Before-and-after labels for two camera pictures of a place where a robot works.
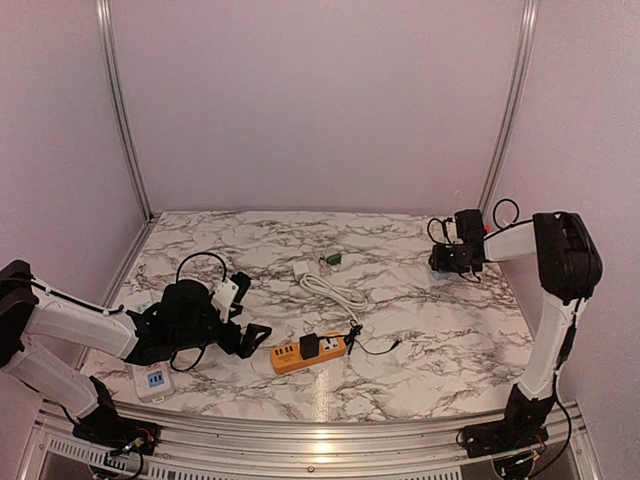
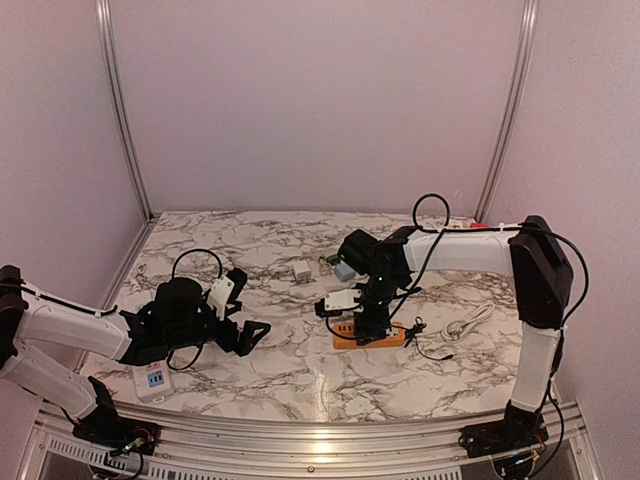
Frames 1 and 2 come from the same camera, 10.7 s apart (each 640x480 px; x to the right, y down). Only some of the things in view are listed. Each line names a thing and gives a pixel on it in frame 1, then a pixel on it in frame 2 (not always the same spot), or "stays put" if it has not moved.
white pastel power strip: x=154 y=380 stays put
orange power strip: x=288 y=357 to x=345 y=337
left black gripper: x=247 y=345 stays put
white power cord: x=346 y=299 to x=456 y=330
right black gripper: x=438 y=261 to x=367 y=326
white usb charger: x=301 y=267 stays put
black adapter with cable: x=310 y=344 to x=412 y=332
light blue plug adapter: x=440 y=275 to x=343 y=272
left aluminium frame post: x=105 y=28 stays put
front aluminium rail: x=191 y=449 stays put
